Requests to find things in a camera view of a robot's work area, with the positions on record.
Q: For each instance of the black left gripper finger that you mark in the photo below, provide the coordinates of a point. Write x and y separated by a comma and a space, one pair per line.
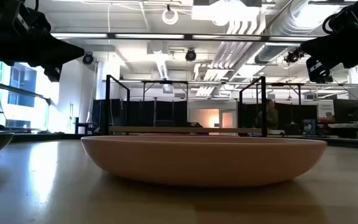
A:
62, 51

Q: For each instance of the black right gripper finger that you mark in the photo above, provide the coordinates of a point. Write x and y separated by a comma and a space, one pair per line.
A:
322, 48

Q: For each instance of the pink plate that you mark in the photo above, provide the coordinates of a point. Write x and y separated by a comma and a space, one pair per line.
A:
204, 161

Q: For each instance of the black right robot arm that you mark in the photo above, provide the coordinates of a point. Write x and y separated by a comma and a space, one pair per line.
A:
353, 15

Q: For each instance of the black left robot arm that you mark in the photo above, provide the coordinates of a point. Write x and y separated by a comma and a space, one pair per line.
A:
8, 15

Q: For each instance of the black round ceiling fixture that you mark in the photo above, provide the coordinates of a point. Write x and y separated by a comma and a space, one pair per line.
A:
88, 58
190, 55
292, 57

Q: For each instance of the black-framed window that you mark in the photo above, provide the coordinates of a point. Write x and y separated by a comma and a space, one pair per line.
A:
20, 93

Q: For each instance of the black computer monitor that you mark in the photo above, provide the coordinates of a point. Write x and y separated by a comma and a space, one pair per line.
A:
346, 110

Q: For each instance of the black partition screen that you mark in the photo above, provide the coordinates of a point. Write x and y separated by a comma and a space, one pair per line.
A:
141, 113
297, 116

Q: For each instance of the person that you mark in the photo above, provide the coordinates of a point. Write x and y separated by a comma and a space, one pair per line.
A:
270, 115

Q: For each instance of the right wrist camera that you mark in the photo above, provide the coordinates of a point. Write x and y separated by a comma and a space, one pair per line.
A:
317, 70

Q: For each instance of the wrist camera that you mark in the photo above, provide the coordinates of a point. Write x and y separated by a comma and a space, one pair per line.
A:
54, 74
317, 70

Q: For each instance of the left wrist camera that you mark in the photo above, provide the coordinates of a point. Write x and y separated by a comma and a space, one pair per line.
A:
54, 74

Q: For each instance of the black metal workstation frame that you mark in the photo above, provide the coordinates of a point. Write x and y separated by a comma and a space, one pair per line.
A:
165, 82

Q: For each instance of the black aluminium rig frame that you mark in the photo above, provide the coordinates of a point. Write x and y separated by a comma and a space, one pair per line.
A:
188, 37

